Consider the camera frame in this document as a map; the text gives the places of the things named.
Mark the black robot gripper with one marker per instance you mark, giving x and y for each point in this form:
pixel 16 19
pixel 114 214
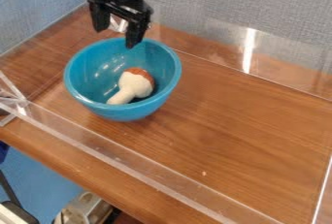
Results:
pixel 135 10

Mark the white toy mushroom brown cap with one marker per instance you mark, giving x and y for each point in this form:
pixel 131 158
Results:
pixel 135 84

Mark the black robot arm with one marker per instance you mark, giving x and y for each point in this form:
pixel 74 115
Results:
pixel 135 11

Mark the blue plastic bowl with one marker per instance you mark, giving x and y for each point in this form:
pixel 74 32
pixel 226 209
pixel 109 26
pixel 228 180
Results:
pixel 94 69

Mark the clear acrylic back barrier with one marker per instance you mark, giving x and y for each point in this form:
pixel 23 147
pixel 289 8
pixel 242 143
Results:
pixel 288 62

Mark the clear acrylic barrier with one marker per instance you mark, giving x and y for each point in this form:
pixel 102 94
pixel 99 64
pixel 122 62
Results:
pixel 288 62
pixel 165 180

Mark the clear acrylic front barrier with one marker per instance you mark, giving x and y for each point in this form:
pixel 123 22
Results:
pixel 165 180

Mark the white power strip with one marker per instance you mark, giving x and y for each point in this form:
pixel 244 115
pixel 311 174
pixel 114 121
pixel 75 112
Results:
pixel 86 209

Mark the clear acrylic corner bracket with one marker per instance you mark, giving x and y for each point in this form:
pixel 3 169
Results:
pixel 118 23

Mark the clear acrylic left bracket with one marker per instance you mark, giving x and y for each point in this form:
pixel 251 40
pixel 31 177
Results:
pixel 12 100

